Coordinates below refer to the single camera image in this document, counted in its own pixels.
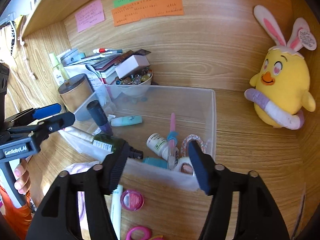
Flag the white ointment tube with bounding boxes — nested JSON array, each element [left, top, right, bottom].
[[63, 126, 94, 143]]

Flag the pink rope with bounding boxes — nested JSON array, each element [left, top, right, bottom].
[[63, 160, 101, 230]]

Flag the dark purple cylindrical bottle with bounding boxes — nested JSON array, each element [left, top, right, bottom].
[[86, 100, 113, 136]]

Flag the dark green glass bottle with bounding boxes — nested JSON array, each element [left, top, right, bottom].
[[92, 133, 144, 160]]

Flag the small yellow lotion bottle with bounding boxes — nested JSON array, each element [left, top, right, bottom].
[[110, 184, 123, 239]]

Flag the mint green small tube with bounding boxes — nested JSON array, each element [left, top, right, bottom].
[[111, 115, 143, 127]]

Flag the round pink compact tin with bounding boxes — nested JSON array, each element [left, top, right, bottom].
[[120, 189, 144, 211]]

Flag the pink scissors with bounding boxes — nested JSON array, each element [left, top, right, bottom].
[[125, 226, 164, 240]]

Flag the pink braided bracelet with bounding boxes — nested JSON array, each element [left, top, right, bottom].
[[179, 134, 208, 156]]

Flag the blue washi tape roll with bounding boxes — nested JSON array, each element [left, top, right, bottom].
[[143, 157, 168, 169]]

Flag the white pill bottle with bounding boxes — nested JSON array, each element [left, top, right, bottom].
[[146, 133, 170, 161]]

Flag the pink pen with blue bow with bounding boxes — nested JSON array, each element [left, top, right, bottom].
[[167, 113, 178, 170]]

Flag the white tape roll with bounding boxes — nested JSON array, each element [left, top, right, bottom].
[[174, 157, 195, 176]]

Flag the left hand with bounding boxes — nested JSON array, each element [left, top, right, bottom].
[[14, 159, 31, 194]]

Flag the brown ceramic lidded mug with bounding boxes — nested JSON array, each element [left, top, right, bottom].
[[58, 74, 94, 113]]

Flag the green spray bottle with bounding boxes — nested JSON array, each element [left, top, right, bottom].
[[49, 53, 69, 87]]

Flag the stack of books and papers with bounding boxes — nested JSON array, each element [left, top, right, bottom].
[[56, 48, 136, 98]]

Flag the red white marker pen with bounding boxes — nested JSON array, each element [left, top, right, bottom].
[[93, 48, 123, 54]]

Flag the bowl of colourful beads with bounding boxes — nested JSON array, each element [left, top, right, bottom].
[[114, 67, 153, 98]]

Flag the white small cardboard box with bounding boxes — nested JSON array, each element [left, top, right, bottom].
[[115, 55, 150, 79]]

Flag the clear plastic storage bin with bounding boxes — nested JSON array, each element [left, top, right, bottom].
[[58, 84, 217, 192]]

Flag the pink sticky note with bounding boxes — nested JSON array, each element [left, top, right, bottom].
[[75, 0, 105, 33]]

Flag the yellow chick plush toy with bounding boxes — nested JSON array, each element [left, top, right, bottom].
[[244, 5, 317, 130]]

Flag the orange sticky note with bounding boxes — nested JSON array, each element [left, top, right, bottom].
[[111, 0, 184, 27]]

